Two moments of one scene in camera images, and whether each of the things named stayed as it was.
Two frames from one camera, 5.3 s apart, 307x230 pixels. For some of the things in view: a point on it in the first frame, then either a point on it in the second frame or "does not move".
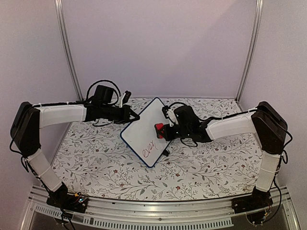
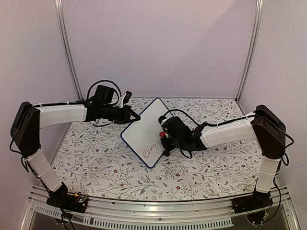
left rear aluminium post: x=59 y=12 does not move
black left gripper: x=125 y=117 does not move
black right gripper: x=168 y=135 to x=167 y=147
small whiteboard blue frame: x=141 y=135 does not move
